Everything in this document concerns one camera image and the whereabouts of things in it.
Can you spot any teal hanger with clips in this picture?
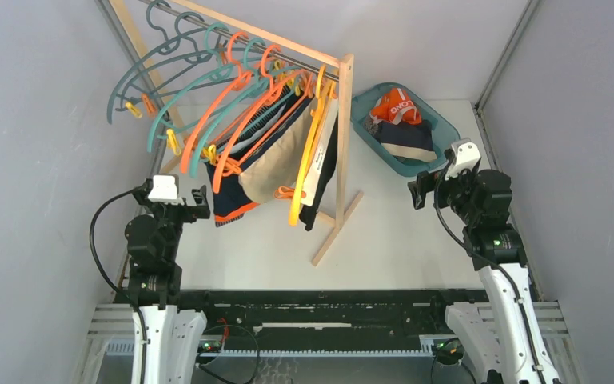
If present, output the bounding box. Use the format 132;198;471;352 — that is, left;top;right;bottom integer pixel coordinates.
189;37;287;178

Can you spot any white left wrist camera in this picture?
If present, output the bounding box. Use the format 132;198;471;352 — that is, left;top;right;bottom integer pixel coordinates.
147;174;179;203

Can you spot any navy striped underwear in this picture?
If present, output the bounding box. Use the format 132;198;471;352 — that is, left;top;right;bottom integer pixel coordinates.
231;86;301;154

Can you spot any orange underwear in basket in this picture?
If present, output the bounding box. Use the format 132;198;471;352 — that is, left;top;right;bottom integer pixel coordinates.
369;87;422;125

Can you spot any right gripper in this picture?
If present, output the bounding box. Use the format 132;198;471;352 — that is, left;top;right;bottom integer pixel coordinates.
407;163;479;226

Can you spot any black white-banded underwear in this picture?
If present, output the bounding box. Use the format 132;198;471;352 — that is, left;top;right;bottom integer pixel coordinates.
299;100;338;231

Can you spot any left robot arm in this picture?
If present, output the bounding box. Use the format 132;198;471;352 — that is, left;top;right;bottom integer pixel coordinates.
89;174;218;383

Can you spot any orange hanger with clips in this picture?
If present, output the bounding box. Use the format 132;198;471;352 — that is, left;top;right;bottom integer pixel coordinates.
211;44;305;194

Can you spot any wooden clothes rack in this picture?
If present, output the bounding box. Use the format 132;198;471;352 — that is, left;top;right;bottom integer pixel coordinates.
99;0;364;267

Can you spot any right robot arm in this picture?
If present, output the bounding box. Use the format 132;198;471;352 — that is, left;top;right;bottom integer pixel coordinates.
409;169;561;383

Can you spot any dark teal empty hanger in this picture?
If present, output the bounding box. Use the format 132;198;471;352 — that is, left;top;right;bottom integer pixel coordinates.
107;1;227;122

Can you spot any teal plastic basket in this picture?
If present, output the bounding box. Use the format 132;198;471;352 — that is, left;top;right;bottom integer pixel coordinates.
351;82;460;177

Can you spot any beige underwear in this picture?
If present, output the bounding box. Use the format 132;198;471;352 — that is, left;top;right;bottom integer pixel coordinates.
238;99;317;204

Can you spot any navy orange-trimmed underwear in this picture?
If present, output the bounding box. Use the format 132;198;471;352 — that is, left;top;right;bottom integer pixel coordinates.
213;97;313;226

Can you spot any navy underwear in basket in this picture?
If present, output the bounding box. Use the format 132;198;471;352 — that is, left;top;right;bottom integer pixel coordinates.
373;120;437;162

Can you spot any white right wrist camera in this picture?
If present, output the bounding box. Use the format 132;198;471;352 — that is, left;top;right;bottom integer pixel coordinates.
443;138;481;181

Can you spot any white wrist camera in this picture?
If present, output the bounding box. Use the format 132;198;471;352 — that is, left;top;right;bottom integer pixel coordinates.
443;138;481;181
147;174;179;203

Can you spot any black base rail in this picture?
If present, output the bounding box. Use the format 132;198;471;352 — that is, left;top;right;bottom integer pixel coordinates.
180;289;490;356

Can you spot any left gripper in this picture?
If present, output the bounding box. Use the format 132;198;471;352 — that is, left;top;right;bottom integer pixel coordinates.
134;185;209;260

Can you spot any yellow hanger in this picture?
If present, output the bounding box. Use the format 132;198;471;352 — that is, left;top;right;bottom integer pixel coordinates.
289;64;330;226

